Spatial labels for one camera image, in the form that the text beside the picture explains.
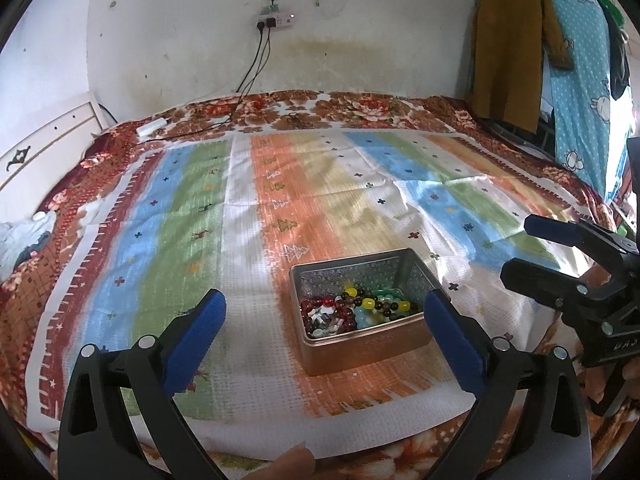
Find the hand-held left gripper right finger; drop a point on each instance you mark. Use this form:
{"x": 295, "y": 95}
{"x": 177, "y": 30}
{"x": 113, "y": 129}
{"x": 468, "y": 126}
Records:
{"x": 450, "y": 340}

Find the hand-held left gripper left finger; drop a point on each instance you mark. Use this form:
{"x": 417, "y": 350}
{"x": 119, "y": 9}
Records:
{"x": 200, "y": 340}

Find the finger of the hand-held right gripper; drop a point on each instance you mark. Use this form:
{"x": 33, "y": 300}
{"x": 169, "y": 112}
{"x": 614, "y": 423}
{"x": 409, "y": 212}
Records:
{"x": 530, "y": 277}
{"x": 550, "y": 227}

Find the metal tin box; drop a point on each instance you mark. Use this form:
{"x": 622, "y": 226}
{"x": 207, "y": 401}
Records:
{"x": 365, "y": 345}

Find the person's left hand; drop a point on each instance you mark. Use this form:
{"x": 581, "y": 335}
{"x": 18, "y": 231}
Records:
{"x": 290, "y": 465}

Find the striped printed cloth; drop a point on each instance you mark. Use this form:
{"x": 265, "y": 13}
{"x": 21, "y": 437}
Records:
{"x": 175, "y": 240}

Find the blue polka-dot fabric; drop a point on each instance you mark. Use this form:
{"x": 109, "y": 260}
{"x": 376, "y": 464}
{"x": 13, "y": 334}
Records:
{"x": 580, "y": 90}

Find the brown hanging garment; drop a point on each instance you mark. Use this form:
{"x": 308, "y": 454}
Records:
{"x": 510, "y": 50}

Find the small white cap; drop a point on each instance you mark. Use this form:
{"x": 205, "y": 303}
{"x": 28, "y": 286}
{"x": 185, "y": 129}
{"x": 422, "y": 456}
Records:
{"x": 39, "y": 216}

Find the white crumpled cloth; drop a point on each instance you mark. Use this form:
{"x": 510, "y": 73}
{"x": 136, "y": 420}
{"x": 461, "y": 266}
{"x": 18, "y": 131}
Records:
{"x": 20, "y": 240}

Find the white power adapter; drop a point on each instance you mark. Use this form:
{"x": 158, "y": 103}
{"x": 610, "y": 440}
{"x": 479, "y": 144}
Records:
{"x": 151, "y": 127}

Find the floral blanket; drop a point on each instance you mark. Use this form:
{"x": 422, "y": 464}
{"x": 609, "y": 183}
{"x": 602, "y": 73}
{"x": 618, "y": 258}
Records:
{"x": 360, "y": 107}

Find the green hanging garment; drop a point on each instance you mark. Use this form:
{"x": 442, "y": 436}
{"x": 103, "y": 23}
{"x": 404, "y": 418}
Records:
{"x": 610, "y": 10}

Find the white headboard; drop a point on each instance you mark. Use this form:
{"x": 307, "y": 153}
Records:
{"x": 50, "y": 135}

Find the white power strip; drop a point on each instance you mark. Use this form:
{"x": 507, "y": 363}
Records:
{"x": 280, "y": 21}

